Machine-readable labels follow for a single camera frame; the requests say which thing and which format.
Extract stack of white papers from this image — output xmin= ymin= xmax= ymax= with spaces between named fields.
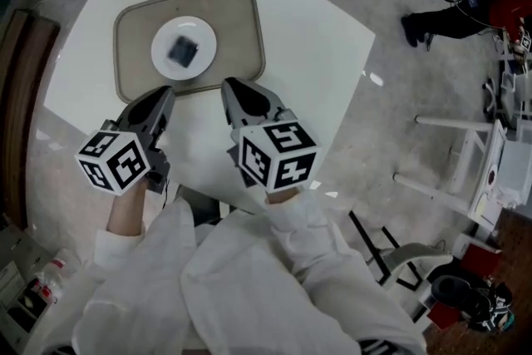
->
xmin=495 ymin=138 xmax=532 ymax=210

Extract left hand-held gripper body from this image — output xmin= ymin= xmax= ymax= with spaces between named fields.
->
xmin=74 ymin=118 xmax=171 ymax=197

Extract person's dark trousers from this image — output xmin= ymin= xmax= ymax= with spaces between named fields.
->
xmin=176 ymin=184 xmax=234 ymax=226

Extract white side table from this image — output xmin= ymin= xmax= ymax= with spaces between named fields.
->
xmin=392 ymin=116 xmax=532 ymax=230

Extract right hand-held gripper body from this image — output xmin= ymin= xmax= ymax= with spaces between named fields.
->
xmin=225 ymin=109 xmax=323 ymax=195

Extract dark square food piece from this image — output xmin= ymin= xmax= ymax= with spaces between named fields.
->
xmin=165 ymin=34 xmax=200 ymax=69

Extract crumpled clear plastic bottle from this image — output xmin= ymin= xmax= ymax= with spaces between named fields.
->
xmin=34 ymin=246 xmax=81 ymax=305

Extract person's left forearm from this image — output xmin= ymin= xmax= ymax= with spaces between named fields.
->
xmin=82 ymin=178 xmax=149 ymax=292

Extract black patterned bag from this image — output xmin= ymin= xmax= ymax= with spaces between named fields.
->
xmin=431 ymin=274 xmax=517 ymax=334

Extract white round plate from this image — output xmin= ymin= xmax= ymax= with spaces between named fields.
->
xmin=150 ymin=15 xmax=219 ymax=81

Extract person's white shirt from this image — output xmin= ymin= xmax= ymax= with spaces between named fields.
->
xmin=49 ymin=189 xmax=427 ymax=355

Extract person's right forearm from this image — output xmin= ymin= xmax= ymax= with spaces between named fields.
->
xmin=263 ymin=185 xmax=367 ymax=284

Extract red box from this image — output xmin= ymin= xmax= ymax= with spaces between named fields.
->
xmin=427 ymin=242 xmax=505 ymax=331

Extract grey storage box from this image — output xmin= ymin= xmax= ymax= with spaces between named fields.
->
xmin=0 ymin=224 xmax=48 ymax=347

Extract person's black striped shoe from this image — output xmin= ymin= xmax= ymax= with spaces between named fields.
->
xmin=357 ymin=338 xmax=394 ymax=355

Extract white chair black frame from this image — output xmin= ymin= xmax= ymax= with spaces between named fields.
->
xmin=347 ymin=210 xmax=456 ymax=315

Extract grey rectangular tray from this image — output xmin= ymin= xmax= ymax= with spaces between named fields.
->
xmin=112 ymin=0 xmax=267 ymax=105

